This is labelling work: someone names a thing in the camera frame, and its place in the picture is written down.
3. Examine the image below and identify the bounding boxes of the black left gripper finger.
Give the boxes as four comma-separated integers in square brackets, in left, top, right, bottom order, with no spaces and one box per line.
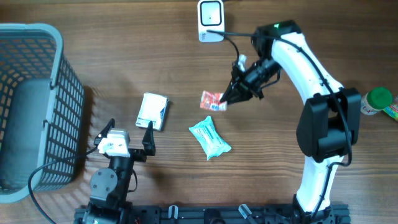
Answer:
[93,118,115,146]
[142,121,155,156]

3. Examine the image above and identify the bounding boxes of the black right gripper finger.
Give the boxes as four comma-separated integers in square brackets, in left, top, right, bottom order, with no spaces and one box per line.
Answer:
[222,90,252,105]
[225,78,241,92]

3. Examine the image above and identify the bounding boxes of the white blue carton box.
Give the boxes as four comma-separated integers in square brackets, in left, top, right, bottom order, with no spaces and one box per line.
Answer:
[136,92,169,131]

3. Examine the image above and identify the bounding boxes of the teal wet wipes pack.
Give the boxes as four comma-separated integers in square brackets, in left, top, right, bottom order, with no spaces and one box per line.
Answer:
[189,116,232,161]

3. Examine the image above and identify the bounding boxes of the green lid jar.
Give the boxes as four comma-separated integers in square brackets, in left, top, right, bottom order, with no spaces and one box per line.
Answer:
[361,86,393,116]

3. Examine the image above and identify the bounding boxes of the green Haribo gummy bag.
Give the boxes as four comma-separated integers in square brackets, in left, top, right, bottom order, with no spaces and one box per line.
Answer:
[383,96,398,121]

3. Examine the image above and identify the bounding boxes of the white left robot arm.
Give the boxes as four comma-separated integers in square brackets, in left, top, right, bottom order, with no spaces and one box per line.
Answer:
[74,118,155,223]

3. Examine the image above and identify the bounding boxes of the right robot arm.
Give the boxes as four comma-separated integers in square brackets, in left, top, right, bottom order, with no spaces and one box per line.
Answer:
[220,20,361,223]

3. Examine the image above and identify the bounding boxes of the white barcode scanner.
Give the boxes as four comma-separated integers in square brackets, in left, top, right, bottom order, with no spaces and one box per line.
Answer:
[197,0,225,43]

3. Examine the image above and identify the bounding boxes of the grey plastic mesh basket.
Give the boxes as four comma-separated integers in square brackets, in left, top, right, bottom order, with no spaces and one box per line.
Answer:
[1,24,85,203]

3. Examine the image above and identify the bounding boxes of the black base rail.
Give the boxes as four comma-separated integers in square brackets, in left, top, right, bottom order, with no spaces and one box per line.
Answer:
[73,203,351,224]

